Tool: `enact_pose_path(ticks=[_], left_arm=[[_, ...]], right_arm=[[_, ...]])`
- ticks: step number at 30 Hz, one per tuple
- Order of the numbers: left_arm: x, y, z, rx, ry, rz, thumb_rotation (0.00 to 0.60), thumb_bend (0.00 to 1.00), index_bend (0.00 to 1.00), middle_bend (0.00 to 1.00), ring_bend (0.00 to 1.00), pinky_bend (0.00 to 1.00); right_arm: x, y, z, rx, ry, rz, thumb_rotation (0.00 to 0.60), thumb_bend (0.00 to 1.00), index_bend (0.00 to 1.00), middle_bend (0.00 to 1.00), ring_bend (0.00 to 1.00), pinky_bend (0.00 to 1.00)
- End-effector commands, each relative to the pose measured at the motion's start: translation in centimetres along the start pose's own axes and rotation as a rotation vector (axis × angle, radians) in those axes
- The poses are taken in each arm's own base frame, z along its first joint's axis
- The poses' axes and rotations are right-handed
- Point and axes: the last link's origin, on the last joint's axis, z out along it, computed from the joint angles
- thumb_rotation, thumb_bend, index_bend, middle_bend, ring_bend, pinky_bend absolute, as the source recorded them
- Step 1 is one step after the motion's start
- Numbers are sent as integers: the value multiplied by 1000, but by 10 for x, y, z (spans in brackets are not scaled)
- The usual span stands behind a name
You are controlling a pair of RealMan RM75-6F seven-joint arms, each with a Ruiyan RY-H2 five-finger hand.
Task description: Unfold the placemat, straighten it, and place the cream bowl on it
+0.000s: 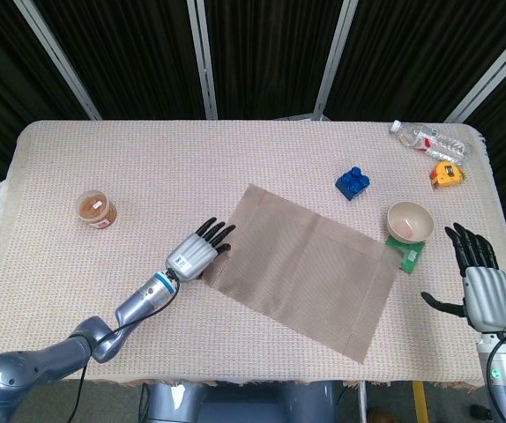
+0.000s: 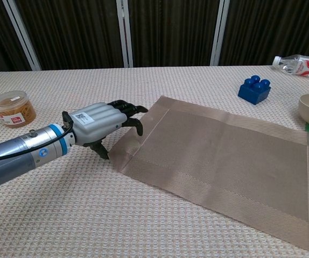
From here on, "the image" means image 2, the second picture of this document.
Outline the grey metal screen post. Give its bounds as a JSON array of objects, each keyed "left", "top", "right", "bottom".
[
  {"left": 210, "top": 0, "right": 230, "bottom": 67},
  {"left": 116, "top": 0, "right": 134, "bottom": 68},
  {"left": 2, "top": 0, "right": 42, "bottom": 71}
]

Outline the light brown woven placemat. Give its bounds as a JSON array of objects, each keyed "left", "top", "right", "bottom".
[{"left": 108, "top": 95, "right": 309, "bottom": 256}]

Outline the pink woven tablecloth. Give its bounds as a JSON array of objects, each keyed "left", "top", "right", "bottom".
[{"left": 0, "top": 64, "right": 309, "bottom": 258}]

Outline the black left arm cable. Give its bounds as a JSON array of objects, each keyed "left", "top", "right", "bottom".
[{"left": 0, "top": 125, "right": 75, "bottom": 163}]

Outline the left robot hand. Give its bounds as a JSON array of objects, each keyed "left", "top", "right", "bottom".
[{"left": 62, "top": 99, "right": 149, "bottom": 160}]

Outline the clear plastic water bottle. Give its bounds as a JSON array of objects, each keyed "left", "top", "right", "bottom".
[{"left": 271, "top": 54, "right": 309, "bottom": 81}]

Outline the blue building block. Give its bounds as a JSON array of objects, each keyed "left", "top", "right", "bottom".
[{"left": 237, "top": 75, "right": 272, "bottom": 105}]

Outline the clear jar of rubber bands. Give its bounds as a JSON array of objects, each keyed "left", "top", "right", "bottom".
[{"left": 0, "top": 90, "right": 37, "bottom": 128}]

